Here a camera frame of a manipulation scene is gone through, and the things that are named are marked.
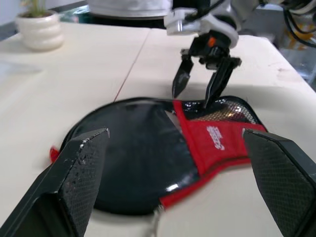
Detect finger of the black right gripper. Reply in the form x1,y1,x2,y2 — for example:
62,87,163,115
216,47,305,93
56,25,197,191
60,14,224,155
172,55,195,98
203,58,239,110

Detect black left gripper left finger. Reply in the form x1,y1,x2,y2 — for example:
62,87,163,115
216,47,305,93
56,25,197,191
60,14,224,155
0,127,111,237

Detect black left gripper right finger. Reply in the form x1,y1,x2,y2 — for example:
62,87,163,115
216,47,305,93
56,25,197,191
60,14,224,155
242,129,316,237

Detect black and red paddle case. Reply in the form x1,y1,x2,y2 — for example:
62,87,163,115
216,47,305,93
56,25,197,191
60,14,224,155
49,95,269,217

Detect white ribbed plant pot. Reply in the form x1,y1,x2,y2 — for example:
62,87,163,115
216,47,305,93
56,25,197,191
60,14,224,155
15,11,64,52

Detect small green plant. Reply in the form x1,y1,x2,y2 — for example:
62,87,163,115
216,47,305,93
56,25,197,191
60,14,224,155
21,0,47,17

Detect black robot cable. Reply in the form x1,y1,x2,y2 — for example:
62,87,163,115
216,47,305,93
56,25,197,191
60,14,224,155
281,0,316,48

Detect white cord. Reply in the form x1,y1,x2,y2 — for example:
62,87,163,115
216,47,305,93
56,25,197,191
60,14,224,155
147,206,164,237

